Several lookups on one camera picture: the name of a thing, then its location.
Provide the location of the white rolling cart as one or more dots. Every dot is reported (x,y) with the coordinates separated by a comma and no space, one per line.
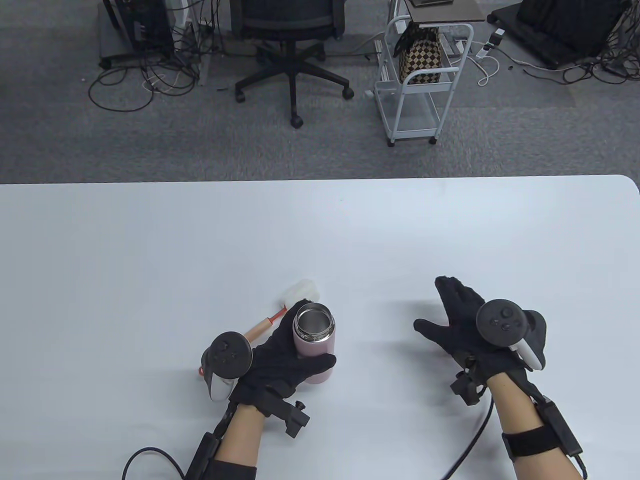
(407,110)

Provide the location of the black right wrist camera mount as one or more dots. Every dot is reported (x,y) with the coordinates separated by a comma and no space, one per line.
(467,387)

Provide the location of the black computer rack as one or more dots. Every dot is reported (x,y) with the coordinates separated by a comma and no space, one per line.
(140,25)

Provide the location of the checkered woven bag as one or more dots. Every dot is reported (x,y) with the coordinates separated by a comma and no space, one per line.
(420,57)

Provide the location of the black flat platform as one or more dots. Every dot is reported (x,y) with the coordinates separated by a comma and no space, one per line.
(565,30)

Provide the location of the person's left forearm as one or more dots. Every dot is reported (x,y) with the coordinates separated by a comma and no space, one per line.
(242,435)

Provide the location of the black left hand controller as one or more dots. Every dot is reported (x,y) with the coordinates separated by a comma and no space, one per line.
(225,355)

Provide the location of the person's right forearm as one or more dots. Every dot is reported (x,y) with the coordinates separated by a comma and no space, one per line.
(520,405)

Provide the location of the brown small table top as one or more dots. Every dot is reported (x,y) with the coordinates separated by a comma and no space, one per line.
(445,12)

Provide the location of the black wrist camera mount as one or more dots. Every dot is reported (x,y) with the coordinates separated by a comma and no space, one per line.
(287,412)
(467,387)

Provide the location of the pink thermos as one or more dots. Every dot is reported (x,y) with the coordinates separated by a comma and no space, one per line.
(315,345)

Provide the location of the person's left hand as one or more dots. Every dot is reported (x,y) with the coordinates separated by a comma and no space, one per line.
(272,360)

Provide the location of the black right forearm sensor box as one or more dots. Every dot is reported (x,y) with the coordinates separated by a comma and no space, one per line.
(560,425)

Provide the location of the person's right hand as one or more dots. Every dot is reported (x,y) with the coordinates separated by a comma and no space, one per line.
(460,320)

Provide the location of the black office chair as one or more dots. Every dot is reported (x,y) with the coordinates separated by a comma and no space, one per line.
(290,20)

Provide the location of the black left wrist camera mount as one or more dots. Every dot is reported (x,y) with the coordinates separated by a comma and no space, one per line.
(287,412)

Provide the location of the black left forearm sensor box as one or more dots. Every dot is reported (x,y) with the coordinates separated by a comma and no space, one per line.
(202,455)

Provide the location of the white power strip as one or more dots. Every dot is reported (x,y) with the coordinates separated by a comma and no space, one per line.
(492,40)

